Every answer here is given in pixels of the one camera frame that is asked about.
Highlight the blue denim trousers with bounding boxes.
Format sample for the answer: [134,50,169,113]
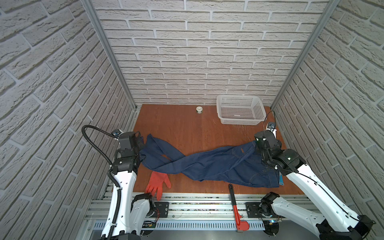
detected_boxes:
[140,135,280,188]

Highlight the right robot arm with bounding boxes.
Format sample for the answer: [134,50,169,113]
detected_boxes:
[255,130,375,240]

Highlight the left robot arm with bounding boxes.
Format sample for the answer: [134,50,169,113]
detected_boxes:
[101,132,155,240]

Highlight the grey blue work glove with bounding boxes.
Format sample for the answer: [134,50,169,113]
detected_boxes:
[279,174,285,186]

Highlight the red work glove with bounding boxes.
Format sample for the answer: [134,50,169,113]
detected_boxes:
[145,171,172,201]

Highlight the white plastic basket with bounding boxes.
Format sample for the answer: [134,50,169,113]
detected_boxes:
[217,95,267,126]

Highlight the white tape roll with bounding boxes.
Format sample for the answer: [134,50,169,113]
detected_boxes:
[196,106,203,114]

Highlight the red pipe wrench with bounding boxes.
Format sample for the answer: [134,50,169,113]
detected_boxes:
[229,184,250,233]

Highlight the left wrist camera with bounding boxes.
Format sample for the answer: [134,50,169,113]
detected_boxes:
[111,129,123,138]

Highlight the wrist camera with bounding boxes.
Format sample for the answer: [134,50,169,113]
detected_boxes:
[266,122,276,132]
[111,129,123,138]

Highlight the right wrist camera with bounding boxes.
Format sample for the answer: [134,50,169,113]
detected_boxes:
[266,122,276,132]

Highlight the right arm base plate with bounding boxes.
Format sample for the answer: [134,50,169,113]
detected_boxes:
[245,202,282,219]

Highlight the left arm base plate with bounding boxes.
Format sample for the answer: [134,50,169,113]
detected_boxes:
[128,201,170,219]

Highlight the aluminium rail frame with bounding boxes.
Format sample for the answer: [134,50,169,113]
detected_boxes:
[83,192,331,231]

